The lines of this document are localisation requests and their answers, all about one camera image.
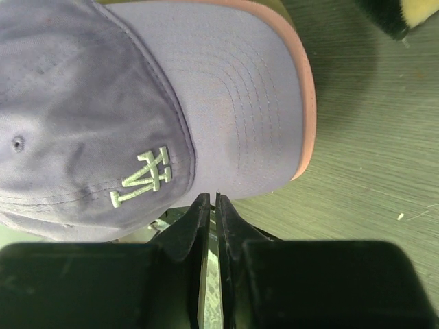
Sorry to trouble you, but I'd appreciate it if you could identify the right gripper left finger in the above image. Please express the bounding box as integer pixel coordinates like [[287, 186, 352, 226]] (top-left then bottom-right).
[[147, 193, 210, 328]]

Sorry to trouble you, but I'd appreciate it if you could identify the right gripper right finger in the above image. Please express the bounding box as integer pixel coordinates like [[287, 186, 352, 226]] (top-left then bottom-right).
[[215, 193, 274, 328]]

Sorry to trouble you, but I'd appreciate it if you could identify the purple LA cap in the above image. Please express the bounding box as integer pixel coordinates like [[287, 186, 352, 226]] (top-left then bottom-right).
[[1, 1, 316, 241]]

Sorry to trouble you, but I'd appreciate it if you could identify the green NY cap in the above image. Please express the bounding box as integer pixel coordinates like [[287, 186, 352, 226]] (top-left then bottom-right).
[[97, 0, 294, 27]]

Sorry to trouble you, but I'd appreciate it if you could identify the black floral blanket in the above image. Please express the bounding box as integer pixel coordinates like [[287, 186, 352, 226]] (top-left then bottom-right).
[[353, 0, 439, 41]]

